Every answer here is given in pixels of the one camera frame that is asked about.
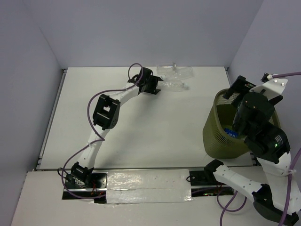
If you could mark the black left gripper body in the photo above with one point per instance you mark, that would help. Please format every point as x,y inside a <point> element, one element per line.
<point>153,84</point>

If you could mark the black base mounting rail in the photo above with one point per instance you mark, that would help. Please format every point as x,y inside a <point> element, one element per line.
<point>95,191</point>

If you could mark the blue label Pocari bottle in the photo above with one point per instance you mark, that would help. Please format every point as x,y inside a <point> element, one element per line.
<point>231,133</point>

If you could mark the silver foil covered panel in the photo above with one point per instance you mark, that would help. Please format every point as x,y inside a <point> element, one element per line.
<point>148,186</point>

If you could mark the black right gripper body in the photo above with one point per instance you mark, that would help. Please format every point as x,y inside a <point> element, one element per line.
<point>238,84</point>

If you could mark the clear bottle front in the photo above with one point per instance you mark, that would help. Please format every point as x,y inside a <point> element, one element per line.
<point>174,86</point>

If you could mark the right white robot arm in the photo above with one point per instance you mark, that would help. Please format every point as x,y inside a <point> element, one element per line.
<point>278,200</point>

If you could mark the clear bottle white blue cap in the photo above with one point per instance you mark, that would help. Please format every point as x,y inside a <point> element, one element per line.
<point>180,74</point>

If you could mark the olive green mesh bin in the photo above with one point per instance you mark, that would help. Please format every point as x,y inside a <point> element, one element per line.
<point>219,145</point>

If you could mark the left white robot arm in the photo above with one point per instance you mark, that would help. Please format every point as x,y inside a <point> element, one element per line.
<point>103,114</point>

